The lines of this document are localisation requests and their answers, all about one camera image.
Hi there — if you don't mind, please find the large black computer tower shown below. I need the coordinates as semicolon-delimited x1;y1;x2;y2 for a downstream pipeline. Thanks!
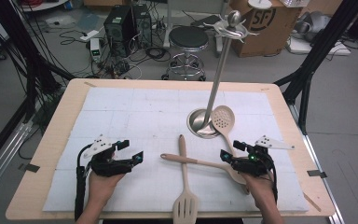
103;5;137;58

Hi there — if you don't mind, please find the black tape strip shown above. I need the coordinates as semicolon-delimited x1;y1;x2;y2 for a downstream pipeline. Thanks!
307;169;328;179
18;162;41;174

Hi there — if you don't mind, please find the grey bundle on floor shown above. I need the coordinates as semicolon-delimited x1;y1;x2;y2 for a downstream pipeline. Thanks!
293;10;333;44

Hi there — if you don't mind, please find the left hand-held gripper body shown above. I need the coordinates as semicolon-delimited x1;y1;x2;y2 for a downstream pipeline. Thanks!
83;133;134;178

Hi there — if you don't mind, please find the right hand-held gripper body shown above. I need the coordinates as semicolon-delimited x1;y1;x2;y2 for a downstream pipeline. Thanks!
229;134;296;178

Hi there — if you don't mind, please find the person's right hand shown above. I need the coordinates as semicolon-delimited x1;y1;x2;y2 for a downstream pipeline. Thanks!
241;171;278;213

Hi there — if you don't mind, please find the beige perforated skimmer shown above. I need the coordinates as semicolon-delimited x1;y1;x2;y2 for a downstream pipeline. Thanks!
211;105;239;158

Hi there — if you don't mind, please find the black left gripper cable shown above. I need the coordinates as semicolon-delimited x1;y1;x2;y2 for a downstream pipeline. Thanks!
74;143;94;222

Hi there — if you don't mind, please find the beige solid spoon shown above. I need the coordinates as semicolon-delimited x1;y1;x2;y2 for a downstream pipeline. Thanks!
160;153;250;188

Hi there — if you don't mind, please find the white foam mat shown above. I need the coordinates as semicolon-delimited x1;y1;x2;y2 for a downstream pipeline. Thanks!
42;87;310;213

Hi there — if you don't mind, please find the metal utensil stand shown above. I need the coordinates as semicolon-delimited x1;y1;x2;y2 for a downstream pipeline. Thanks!
186;9;260;139

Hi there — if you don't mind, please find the white round disc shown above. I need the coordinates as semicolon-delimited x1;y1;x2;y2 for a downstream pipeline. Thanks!
247;0;273;10

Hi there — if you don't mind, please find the beige slotted spatula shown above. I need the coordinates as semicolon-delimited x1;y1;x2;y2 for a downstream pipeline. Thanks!
172;133;200;224

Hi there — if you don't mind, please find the brown tape strip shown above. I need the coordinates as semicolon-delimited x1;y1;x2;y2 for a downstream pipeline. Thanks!
302;192;323;213

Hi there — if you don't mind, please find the white power strip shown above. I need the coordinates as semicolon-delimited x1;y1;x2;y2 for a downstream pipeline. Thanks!
79;29;101;43

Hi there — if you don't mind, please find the black round stool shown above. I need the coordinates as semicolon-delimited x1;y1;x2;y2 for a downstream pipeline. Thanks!
161;25;211;82

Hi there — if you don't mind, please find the tangle of floor cables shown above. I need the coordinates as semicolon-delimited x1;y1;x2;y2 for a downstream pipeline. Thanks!
59;27;172;80

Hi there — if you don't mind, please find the brown cardboard box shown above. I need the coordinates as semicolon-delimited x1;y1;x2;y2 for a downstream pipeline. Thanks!
229;0;303;59

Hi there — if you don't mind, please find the white unit with green display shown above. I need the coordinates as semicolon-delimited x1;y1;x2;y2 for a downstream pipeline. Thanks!
89;37;103;63

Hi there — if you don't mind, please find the slim black computer tower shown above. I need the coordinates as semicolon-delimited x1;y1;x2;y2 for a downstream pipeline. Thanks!
132;3;153;49

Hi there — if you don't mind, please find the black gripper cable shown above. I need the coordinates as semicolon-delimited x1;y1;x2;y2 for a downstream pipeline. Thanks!
74;143;94;222
267;154;280;203

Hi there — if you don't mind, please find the person's left hand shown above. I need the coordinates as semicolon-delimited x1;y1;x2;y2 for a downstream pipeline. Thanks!
88;169;127;206

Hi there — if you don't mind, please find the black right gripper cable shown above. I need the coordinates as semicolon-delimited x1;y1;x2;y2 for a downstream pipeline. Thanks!
267;154;280;203

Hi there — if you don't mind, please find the black metal frame stand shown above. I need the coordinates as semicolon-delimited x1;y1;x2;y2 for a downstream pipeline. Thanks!
0;0;76;125
274;0;358;136

